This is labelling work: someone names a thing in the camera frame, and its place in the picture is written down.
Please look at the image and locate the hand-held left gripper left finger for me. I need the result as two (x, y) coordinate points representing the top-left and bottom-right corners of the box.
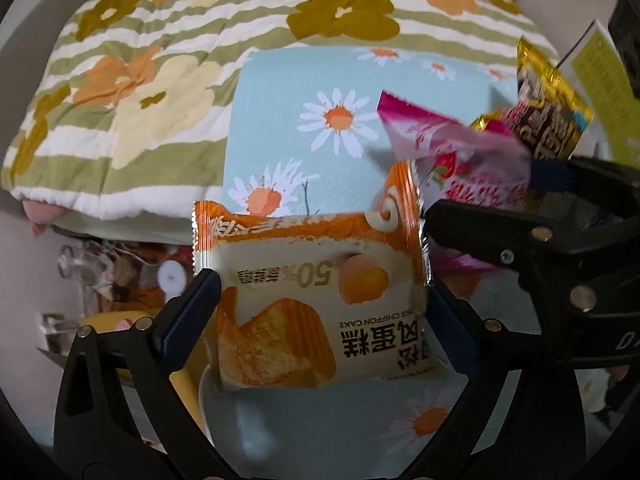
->
(54, 267), (223, 480)

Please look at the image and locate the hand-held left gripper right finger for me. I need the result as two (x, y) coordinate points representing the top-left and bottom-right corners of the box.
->
(430, 287), (588, 480)

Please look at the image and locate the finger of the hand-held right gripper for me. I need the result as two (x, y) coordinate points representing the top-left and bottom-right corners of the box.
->
(530, 155), (640, 196)
(422, 199), (591, 291)

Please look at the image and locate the pink strawberry snack packet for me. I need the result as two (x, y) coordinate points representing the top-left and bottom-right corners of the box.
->
(376, 90), (535, 301)

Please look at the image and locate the orange cake packet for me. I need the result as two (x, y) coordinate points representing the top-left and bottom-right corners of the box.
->
(192, 160), (448, 391)

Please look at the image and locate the white round lid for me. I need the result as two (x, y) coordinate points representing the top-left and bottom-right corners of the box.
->
(157, 260), (189, 296)

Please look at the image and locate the gold dark snack packet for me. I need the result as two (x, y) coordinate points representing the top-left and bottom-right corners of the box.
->
(470, 36), (596, 161)

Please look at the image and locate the pink pillow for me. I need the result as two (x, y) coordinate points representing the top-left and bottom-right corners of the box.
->
(22, 199), (68, 236)

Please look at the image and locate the light blue daisy tablecloth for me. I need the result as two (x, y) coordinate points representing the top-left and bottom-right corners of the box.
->
(197, 45), (523, 466)

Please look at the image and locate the striped floral blanket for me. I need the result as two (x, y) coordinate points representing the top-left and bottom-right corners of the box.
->
(0, 0), (561, 222)

